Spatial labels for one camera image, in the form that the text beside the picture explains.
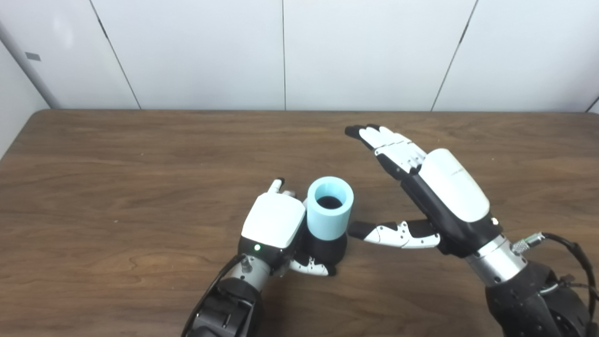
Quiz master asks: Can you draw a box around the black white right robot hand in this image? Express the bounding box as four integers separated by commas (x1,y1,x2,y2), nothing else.
344,124,504,258

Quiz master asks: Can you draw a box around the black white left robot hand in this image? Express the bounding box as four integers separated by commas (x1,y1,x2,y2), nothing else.
237,177,338,277

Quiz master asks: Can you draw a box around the light-blue hose piece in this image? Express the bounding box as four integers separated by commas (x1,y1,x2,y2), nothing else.
306,176,355,242

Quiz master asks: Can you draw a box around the black flared nozzle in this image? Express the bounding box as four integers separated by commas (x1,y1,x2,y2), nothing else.
299,228,349,268

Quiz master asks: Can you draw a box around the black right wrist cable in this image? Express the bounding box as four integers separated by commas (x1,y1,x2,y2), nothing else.
511,232,599,329

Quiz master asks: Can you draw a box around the grey wall corner post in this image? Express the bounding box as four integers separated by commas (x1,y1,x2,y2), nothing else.
0,20,62,110

